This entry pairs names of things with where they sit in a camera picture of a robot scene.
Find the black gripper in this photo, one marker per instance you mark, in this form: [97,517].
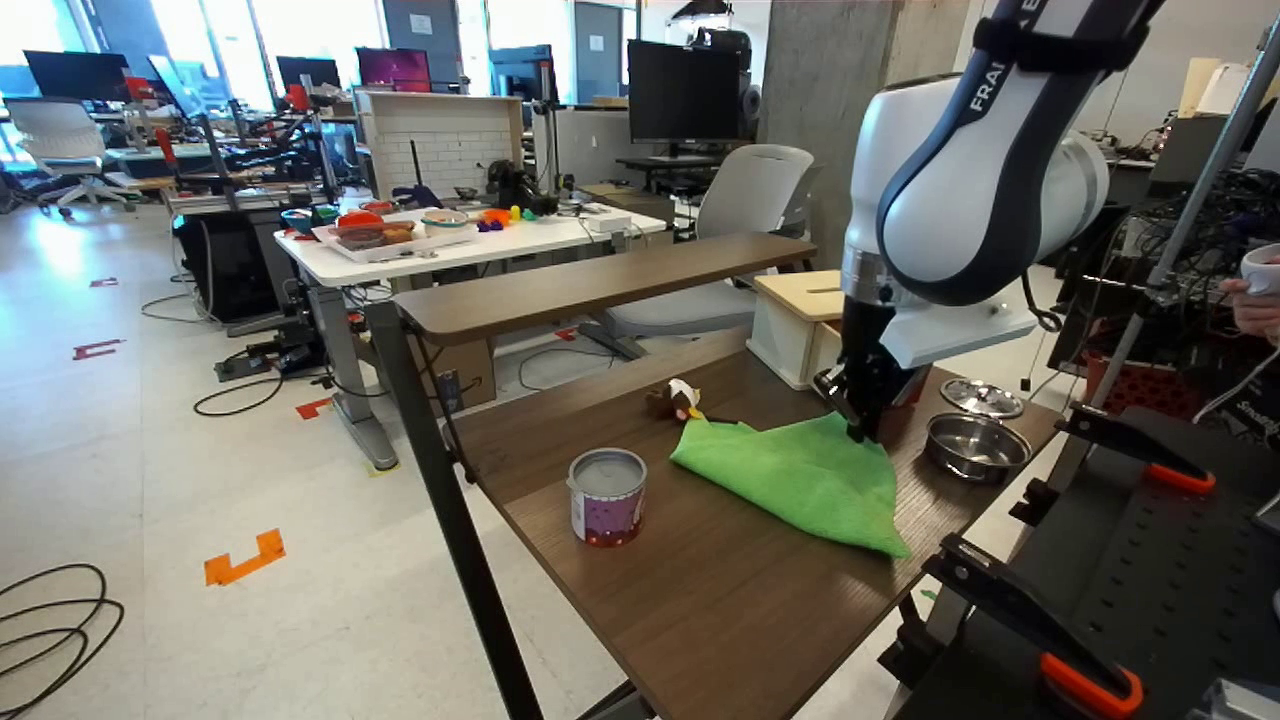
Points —
[867,382]

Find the green towel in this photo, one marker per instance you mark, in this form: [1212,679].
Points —
[806,474]

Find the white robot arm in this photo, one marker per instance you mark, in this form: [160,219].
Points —
[962,184]

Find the wooden drawer box red drawer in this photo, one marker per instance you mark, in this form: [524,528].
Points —
[796,332]

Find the metal lid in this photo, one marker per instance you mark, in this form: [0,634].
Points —
[983,399]

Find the metal bowl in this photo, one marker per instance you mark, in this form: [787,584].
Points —
[972,448]

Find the small stuffed toy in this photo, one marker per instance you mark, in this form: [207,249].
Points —
[672,401]

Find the grey office chair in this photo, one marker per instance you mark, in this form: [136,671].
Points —
[746,197]

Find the purple paint can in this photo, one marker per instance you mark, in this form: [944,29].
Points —
[607,495]

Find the black monitor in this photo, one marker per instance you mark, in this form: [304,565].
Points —
[676,93]

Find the wooden shelf board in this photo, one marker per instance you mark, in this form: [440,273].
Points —
[570,291]

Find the white desk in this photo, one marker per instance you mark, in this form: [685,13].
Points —
[339,281]

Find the orange floor tape marker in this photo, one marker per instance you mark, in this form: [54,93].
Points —
[230,569]

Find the white office chair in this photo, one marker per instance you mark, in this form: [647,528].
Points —
[67,142]

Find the orange handled clamp near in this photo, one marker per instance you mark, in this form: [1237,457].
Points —
[1079,673]

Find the orange handled clamp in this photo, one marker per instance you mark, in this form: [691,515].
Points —
[1163,460]
[1079,673]

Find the orange handled clamp far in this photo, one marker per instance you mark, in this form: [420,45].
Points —
[1163,460]

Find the black table leg post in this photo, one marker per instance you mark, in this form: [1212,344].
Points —
[437,474]

